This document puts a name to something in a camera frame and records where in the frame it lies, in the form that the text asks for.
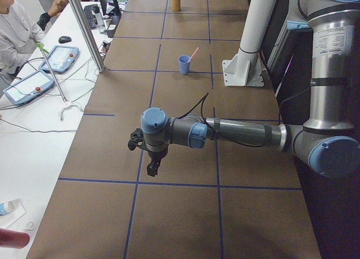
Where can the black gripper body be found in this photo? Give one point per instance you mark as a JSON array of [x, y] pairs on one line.
[[156, 155]]

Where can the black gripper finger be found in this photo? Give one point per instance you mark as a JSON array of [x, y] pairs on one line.
[[152, 168]]

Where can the pink chopstick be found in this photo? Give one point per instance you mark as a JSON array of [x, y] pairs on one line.
[[193, 54]]

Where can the second person forearm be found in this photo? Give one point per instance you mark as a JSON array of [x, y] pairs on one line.
[[57, 7]]

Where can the blue paper cup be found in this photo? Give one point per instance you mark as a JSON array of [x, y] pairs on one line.
[[184, 64]]

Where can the yellow cup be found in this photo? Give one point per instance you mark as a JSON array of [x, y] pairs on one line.
[[176, 5]]

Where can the long metal grabber stick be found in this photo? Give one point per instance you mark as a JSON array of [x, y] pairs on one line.
[[67, 104]]

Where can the white tape roll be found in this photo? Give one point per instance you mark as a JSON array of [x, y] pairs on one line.
[[29, 226]]

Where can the far teach pendant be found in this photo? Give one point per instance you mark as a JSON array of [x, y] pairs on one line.
[[61, 58]]

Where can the teach pendant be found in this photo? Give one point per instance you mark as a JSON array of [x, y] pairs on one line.
[[61, 58], [29, 88]]

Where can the near teach pendant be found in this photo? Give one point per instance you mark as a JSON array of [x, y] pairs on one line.
[[29, 88]]

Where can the clear water bottle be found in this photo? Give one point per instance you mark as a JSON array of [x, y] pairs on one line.
[[99, 20]]

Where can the black rectangular box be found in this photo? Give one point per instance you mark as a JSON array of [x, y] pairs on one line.
[[113, 24]]

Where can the black computer mouse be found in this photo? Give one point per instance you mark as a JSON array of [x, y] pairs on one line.
[[64, 39]]

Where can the black keyboard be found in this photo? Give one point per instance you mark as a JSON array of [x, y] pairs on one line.
[[88, 11]]

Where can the white blue tube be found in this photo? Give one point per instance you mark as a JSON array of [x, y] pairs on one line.
[[6, 208]]

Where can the red cylinder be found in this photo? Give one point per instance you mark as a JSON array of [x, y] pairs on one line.
[[13, 239]]

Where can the person in white shirt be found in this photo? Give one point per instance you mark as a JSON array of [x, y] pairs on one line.
[[19, 36]]

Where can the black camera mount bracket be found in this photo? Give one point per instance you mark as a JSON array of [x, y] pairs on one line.
[[137, 140]]

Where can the white pedestal column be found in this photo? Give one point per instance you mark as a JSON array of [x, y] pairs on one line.
[[244, 69]]

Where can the aluminium frame post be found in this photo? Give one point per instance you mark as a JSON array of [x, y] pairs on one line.
[[87, 33]]

